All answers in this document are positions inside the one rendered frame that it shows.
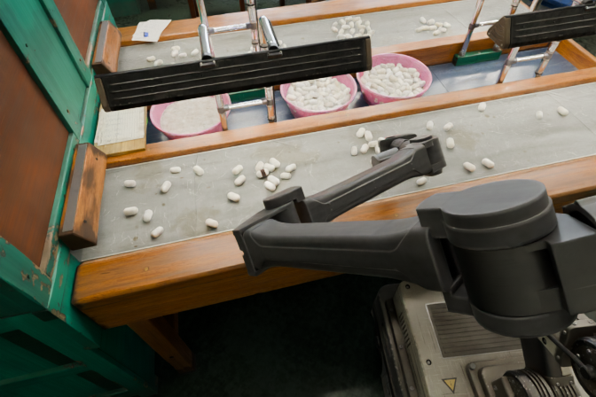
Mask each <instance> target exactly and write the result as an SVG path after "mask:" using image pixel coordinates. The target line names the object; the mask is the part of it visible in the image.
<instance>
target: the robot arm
mask: <svg viewBox="0 0 596 397"><path fill-rule="evenodd" d="M378 147H379V148H380V153H378V154H375V155H373V156H372V157H371V161H372V167H370V168H368V169H366V170H365V171H363V172H361V173H359V174H357V175H353V176H351V177H350V178H348V179H346V180H344V181H342V182H340V183H337V184H335V185H333V186H331V187H329V188H327V189H325V190H323V191H321V192H318V193H316V194H313V195H310V196H307V197H305V196H304V193H303V190H302V187H301V186H300V185H298V186H292V187H289V188H287V189H284V190H282V191H280V192H277V193H275V194H273V195H271V196H269V197H267V198H264V199H263V204H264V207H265V208H264V209H263V210H261V211H259V212H258V213H257V214H255V215H253V216H252V217H250V218H249V219H247V220H246V221H245V222H243V223H241V224H240V225H239V226H238V227H236V228H235V229H233V230H232V233H233V236H235V238H236V241H237V243H238V246H239V249H240V251H242V252H243V253H244V254H243V255H242V257H243V259H244V262H245V264H246V266H247V273H248V274H249V275H250V276H259V275H260V274H262V273H263V272H264V271H265V270H267V269H269V268H271V267H288V268H296V269H313V270H321V271H330V272H339V273H347V274H356V275H364V276H380V277H388V278H394V279H398V280H402V281H405V282H409V283H413V284H417V285H419V286H421V287H423V288H425V289H427V290H430V291H437V292H442V293H443V297H444V301H445V304H446V307H447V309H448V312H452V313H458V314H463V315H472V316H474V318H475V320H476V321H477V322H478V323H479V324H480V325H481V326H482V327H483V328H484V329H486V330H488V331H491V332H493V333H496V334H499V335H502V336H507V337H512V338H522V339H527V338H538V337H544V336H548V335H552V334H554V333H557V332H559V331H562V330H565V329H566V328H568V327H569V326H570V325H571V324H572V323H573V322H574V321H575V320H576V318H577V316H578V314H582V313H587V312H592V311H596V195H595V196H591V197H588V198H582V199H579V200H575V202H574V203H571V204H568V205H566V206H563V207H562V211H563V214H558V213H555V211H554V207H553V201H552V199H551V198H550V197H549V196H548V195H547V191H546V188H545V185H544V184H543V183H541V182H539V181H536V180H530V179H511V180H502V181H496V182H491V183H484V184H480V185H476V186H474V187H471V188H467V189H465V190H463V191H451V192H441V193H436V194H434V195H432V196H430V197H428V198H426V199H425V200H423V201H422V202H421V203H420V204H419V205H418V206H417V207H416V212H417V215H418V216H414V217H410V218H404V219H397V220H378V221H355V222H330V221H332V220H333V219H335V218H336V217H338V216H340V215H341V214H344V213H346V212H348V211H349V210H351V209H353V208H354V207H356V206H359V205H361V204H363V203H365V202H366V201H368V200H369V199H372V198H374V197H376V196H378V195H380V194H381V193H382V192H384V191H387V190H389V189H391V188H393V187H395V186H397V185H398V184H399V183H402V182H404V181H406V180H408V179H411V178H413V177H419V176H423V175H425V176H435V175H440V174H441V173H442V172H443V168H444V167H446V166H447V164H446V161H445V157H444V155H443V149H442V146H441V144H440V140H439V137H438V136H432V135H421V136H417V135H416V134H413V133H406V134H402V135H395V136H387V137H385V139H383V140H379V141H378Z"/></svg>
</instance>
